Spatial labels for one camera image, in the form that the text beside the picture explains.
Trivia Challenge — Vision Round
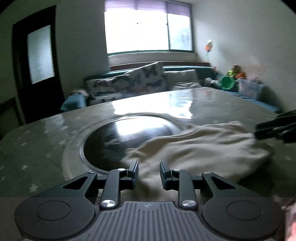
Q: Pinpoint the beige cushion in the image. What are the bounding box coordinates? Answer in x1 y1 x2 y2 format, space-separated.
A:
164 70 203 91

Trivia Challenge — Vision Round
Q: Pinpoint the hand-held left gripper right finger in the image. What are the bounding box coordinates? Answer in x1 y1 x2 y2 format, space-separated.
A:
159 161 266 210

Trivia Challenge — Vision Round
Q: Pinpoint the colourful pinwheel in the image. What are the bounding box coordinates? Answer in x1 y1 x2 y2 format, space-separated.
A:
205 39 214 63

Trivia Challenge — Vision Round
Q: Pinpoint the dark door with frosted glass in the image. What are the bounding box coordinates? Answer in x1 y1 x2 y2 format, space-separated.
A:
11 6 65 124

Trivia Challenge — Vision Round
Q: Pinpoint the window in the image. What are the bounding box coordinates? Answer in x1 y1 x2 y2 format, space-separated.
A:
104 0 193 55

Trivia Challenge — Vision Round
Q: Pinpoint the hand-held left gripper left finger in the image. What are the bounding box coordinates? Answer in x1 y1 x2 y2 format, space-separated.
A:
30 160 139 210

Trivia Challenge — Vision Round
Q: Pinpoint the orange and green plush toy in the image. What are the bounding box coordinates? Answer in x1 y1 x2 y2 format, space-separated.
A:
225 65 247 80

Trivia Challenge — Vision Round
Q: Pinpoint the round black induction cooktop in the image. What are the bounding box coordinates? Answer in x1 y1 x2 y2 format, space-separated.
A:
80 116 178 173

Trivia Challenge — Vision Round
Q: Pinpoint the purple roller blind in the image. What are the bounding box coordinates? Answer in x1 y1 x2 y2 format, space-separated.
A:
105 0 192 14

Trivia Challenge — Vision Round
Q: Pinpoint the butterfly print pillow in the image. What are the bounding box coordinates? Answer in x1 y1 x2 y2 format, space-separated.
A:
125 61 168 92
84 75 132 102

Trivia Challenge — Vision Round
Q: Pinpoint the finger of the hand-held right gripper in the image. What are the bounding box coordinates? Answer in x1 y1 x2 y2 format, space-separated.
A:
254 116 285 141

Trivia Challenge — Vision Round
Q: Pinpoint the teal sofa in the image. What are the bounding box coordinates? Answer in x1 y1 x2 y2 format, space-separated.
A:
60 66 285 114

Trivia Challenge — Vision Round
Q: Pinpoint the clear plastic storage box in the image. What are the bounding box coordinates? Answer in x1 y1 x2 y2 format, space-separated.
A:
237 79 264 101

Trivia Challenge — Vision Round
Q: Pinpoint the cream garment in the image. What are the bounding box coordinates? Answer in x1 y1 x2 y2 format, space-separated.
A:
120 120 275 202

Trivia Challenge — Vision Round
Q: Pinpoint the blue blanket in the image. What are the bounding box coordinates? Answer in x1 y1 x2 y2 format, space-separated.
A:
60 94 87 112

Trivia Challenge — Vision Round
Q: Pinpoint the grey soft toy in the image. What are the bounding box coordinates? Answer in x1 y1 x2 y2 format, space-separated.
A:
205 77 220 88

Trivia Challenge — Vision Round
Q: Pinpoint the green plastic basin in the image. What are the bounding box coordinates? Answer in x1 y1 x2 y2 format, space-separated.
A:
220 75 235 90

